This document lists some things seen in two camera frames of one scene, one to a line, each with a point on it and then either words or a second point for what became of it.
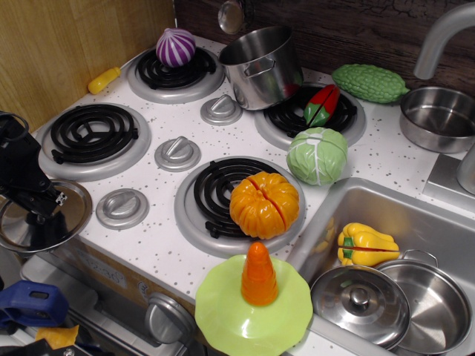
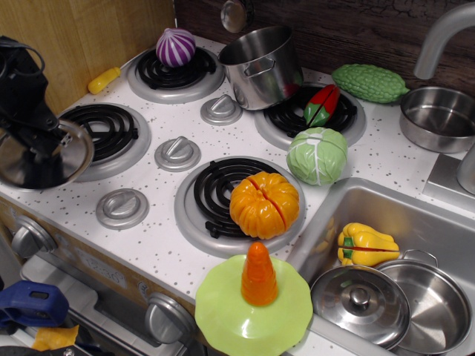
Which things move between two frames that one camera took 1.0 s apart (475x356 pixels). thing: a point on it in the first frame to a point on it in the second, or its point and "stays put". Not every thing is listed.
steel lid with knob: [24, 230] to [24, 167]
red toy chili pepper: [322, 105] stays put
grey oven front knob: [167, 321] stays put
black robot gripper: [21, 174] to [24, 111]
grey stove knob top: [223, 110] stays put
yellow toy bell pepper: [361, 245] stays put
